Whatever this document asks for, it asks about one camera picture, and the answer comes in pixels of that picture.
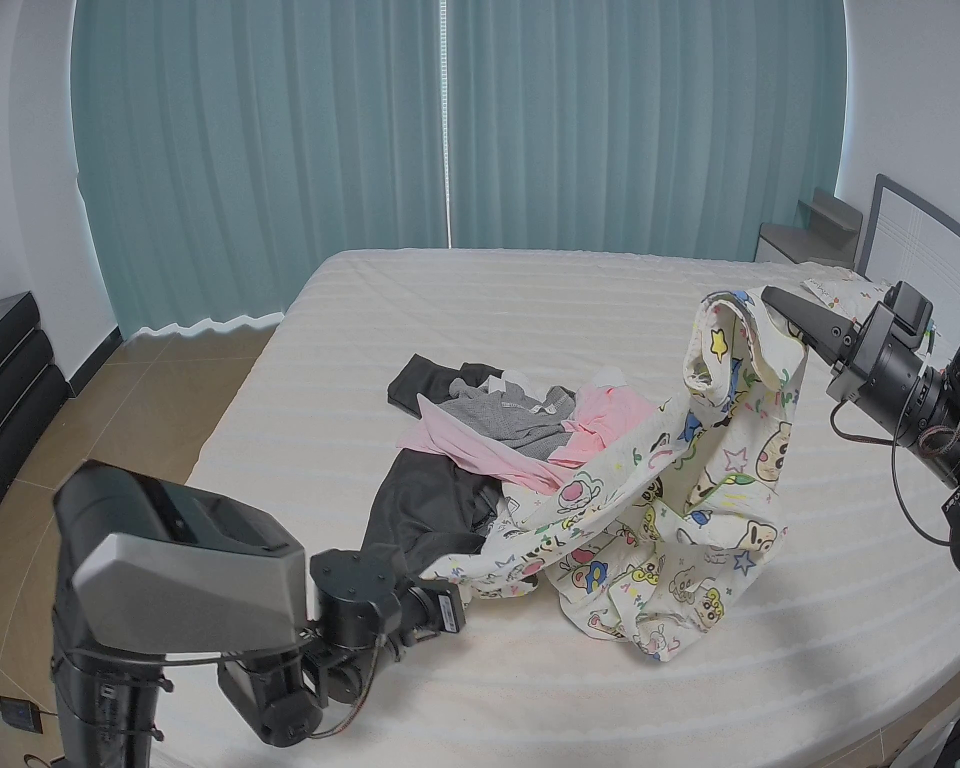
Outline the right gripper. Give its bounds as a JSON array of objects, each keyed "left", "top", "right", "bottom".
[{"left": 761, "top": 285, "right": 944, "bottom": 445}]

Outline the white printed pyjama top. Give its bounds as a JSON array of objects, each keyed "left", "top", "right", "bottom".
[{"left": 418, "top": 287, "right": 811, "bottom": 666}]

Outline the pile of clothes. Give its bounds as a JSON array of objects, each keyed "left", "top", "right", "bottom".
[{"left": 362, "top": 352, "right": 661, "bottom": 580}]

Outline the bed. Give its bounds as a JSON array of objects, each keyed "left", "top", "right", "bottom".
[{"left": 183, "top": 174, "right": 960, "bottom": 768}]

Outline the grey bedside table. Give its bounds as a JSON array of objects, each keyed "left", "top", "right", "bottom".
[{"left": 756, "top": 187, "right": 865, "bottom": 265}]

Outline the blue-green curtain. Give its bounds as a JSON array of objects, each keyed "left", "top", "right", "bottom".
[
  {"left": 69, "top": 0, "right": 453, "bottom": 339},
  {"left": 446, "top": 0, "right": 849, "bottom": 264}
]

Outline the black power adapter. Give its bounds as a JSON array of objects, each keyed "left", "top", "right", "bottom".
[{"left": 0, "top": 696, "right": 40, "bottom": 733}]

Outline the black cable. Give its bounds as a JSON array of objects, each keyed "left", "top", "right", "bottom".
[{"left": 828, "top": 401, "right": 960, "bottom": 549}]

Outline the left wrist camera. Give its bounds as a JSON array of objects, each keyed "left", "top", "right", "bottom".
[{"left": 405, "top": 585, "right": 471, "bottom": 640}]

